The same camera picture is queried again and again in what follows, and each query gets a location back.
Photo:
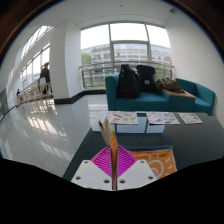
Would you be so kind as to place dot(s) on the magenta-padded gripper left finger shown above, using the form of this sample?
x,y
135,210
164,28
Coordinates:
x,y
91,175

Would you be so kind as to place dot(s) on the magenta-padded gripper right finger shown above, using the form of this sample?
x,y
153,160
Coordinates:
x,y
136,175

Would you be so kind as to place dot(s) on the orange and pink sun-print towel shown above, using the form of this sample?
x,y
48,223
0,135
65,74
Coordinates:
x,y
160,161

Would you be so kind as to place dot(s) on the printed sticker sheet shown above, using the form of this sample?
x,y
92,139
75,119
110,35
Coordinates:
x,y
162,118
190,118
122,118

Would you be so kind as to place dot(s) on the teal sofa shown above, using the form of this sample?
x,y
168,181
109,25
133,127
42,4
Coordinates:
x,y
150,101

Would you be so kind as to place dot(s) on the large black backpack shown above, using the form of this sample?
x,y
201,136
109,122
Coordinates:
x,y
128,83

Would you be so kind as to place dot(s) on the wooden sofa tabletop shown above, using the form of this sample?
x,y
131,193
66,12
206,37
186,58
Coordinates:
x,y
181,94

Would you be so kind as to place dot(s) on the brown jacket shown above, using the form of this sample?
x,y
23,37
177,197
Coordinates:
x,y
170,85

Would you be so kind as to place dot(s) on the black backpack with white label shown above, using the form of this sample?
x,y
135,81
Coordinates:
x,y
146,78

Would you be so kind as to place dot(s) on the group of wooden chairs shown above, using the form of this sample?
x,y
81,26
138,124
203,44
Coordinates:
x,y
31,93

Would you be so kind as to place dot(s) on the person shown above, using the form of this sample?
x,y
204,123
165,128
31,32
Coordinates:
x,y
44,75
18,93

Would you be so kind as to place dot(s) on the metal window railing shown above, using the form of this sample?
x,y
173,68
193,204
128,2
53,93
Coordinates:
x,y
96,65

